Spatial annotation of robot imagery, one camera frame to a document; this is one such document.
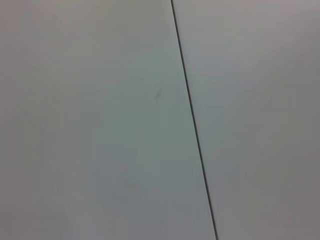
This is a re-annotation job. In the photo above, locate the dark panel seam line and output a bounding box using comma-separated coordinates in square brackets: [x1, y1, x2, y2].
[170, 0, 220, 240]

